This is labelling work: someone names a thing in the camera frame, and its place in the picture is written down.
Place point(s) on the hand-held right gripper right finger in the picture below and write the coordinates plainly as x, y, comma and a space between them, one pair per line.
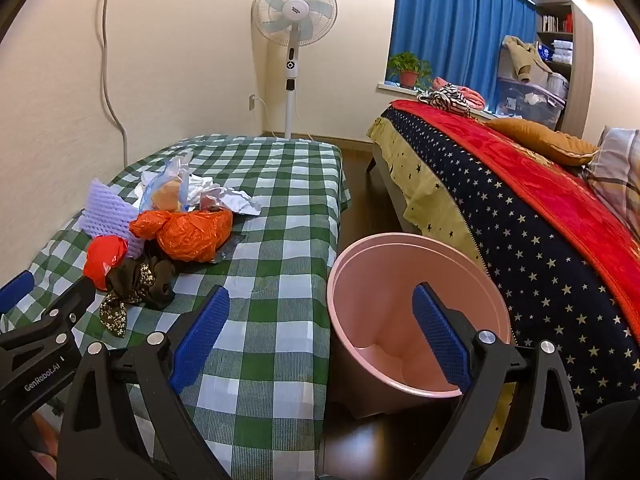
440, 340

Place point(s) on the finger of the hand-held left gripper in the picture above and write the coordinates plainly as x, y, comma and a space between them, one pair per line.
70, 302
15, 292

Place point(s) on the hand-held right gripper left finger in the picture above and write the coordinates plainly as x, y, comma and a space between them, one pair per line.
200, 340

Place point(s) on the red plastic bag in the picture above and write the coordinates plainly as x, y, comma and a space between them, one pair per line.
102, 257

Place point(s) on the dark floral cloth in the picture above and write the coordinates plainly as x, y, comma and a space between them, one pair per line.
135, 280

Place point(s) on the pink plastic bin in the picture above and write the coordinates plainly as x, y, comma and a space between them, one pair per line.
370, 280

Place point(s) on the purple knitted cloth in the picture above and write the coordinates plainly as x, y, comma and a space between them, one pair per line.
107, 210

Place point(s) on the orange plastic bag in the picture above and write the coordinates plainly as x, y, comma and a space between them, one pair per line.
190, 235

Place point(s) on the white paper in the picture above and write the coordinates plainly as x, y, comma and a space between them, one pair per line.
235, 201

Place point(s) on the white cloth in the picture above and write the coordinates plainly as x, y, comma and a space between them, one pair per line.
149, 180

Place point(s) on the clear plastic bag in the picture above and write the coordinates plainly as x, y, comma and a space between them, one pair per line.
167, 185

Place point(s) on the green checkered tablecloth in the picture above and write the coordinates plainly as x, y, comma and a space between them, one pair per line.
280, 240

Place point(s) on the navy star-print blanket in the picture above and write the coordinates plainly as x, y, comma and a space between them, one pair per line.
525, 240

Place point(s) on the yellow star-print sheet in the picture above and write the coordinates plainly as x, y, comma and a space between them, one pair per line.
425, 185

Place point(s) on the red blanket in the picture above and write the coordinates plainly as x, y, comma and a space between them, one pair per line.
550, 180

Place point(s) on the orange pillow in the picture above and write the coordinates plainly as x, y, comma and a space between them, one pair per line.
545, 140

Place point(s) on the black white striped garment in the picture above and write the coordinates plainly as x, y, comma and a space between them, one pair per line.
447, 100

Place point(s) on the plaid pillow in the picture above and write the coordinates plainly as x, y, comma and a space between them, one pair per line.
617, 175

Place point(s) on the clear plastic storage box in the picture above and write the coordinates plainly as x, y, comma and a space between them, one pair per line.
530, 102

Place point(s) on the white windowsill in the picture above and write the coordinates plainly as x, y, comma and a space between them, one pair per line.
387, 87

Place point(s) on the grey headboard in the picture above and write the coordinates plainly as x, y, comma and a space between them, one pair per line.
602, 135

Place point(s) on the potted green plant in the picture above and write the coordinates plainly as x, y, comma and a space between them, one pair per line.
407, 67

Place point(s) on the tan jacket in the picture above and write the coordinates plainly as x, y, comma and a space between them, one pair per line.
522, 55

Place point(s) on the blue packet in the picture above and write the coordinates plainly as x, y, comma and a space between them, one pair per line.
545, 52

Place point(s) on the blue curtain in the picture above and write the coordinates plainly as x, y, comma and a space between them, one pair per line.
450, 25

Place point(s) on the grey bookshelf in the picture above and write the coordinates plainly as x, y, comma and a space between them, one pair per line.
572, 35

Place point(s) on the row of books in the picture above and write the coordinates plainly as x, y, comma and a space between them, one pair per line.
552, 23

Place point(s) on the white standing fan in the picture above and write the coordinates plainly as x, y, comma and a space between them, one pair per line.
292, 10

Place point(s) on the white wall outlet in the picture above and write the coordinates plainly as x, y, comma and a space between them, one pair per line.
252, 102

